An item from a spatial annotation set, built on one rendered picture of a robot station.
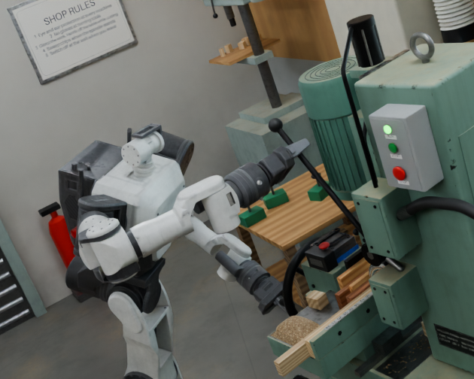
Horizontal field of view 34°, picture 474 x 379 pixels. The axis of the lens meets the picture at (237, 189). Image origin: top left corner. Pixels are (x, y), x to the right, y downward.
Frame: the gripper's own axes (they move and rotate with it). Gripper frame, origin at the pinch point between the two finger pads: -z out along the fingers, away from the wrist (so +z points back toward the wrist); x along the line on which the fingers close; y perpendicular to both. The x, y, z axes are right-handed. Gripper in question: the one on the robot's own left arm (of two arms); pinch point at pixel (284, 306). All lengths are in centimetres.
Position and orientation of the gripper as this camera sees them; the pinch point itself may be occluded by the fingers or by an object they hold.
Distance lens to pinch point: 241.8
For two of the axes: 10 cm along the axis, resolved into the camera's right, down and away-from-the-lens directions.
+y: -2.2, -5.2, -8.2
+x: -7.2, 6.5, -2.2
